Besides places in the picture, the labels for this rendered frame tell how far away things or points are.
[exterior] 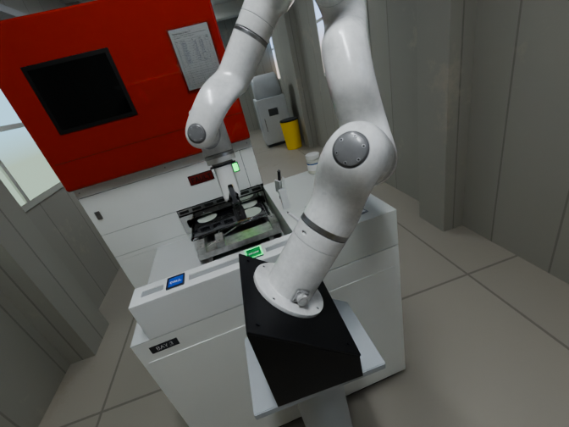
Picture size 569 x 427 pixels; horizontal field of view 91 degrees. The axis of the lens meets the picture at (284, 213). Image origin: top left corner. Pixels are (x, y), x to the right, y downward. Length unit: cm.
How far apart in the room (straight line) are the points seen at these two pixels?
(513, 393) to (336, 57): 157
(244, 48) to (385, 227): 69
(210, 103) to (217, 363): 87
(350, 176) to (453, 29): 177
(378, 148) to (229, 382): 101
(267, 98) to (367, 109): 563
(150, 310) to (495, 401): 147
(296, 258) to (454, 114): 185
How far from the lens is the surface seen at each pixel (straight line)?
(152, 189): 145
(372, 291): 116
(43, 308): 241
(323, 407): 98
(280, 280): 66
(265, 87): 636
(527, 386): 181
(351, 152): 51
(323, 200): 58
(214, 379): 122
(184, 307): 97
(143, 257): 161
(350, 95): 63
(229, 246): 120
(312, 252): 61
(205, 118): 72
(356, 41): 66
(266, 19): 81
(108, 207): 152
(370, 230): 100
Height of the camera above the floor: 147
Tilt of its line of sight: 27 degrees down
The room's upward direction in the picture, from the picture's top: 15 degrees counter-clockwise
